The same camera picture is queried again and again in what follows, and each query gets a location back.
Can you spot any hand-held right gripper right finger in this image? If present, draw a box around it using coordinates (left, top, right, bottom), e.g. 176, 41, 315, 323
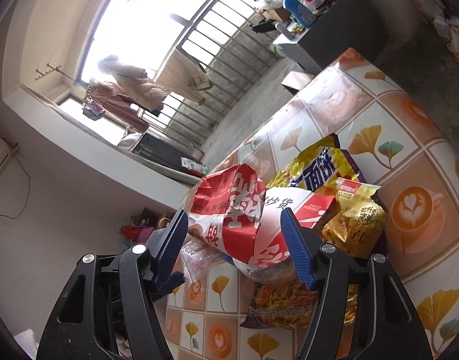
280, 208, 434, 360

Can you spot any red gift bag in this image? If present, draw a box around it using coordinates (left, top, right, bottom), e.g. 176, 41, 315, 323
119, 224, 141, 242

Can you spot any dark hanging garment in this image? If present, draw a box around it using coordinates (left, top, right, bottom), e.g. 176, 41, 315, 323
81, 99, 107, 121

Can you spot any small white green box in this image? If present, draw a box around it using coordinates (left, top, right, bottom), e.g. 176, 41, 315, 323
181, 157, 209, 175

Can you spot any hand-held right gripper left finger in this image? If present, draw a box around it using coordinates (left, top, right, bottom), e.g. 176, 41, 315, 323
36, 208, 189, 360

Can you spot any cream hanging garment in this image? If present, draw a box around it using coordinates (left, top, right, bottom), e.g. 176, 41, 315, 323
156, 50, 211, 106

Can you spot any table with patterned tablecloth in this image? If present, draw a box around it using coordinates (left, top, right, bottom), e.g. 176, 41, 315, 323
164, 47, 459, 360

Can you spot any clear bag of packets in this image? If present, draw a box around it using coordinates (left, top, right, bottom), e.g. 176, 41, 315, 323
434, 11, 459, 66

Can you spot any blue detergent bottle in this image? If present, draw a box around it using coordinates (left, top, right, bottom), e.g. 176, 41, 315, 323
283, 0, 318, 27

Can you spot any clear plastic wrapper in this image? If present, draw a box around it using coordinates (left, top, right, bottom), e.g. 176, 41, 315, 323
179, 238, 224, 284

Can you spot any pink hanging garment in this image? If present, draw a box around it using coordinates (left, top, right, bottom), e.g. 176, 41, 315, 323
88, 80, 149, 134

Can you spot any gold purple noodle packet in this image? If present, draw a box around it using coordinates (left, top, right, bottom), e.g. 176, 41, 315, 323
276, 134, 367, 196

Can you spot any gold snack packet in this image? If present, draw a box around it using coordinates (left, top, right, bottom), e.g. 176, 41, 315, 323
321, 177, 388, 259

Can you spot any beige puffer jacket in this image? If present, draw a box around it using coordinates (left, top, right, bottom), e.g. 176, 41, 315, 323
100, 55, 170, 111

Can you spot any metal window railing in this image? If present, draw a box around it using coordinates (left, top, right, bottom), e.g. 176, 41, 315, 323
139, 0, 286, 147

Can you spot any brass coat hook rack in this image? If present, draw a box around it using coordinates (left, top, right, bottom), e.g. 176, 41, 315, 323
34, 64, 64, 82

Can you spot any black wall cable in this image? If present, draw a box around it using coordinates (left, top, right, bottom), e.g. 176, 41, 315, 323
0, 154, 32, 219

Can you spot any red white paper bag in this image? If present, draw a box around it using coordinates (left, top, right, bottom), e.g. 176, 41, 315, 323
186, 162, 337, 271

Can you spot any brown cardboard piece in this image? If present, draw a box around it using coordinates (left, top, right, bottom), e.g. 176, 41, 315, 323
281, 71, 313, 95

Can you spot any grey cabinet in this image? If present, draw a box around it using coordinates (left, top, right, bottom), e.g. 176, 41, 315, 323
272, 0, 388, 74

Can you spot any yellow snack packet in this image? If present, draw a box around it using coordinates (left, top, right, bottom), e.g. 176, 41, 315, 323
240, 280, 359, 331

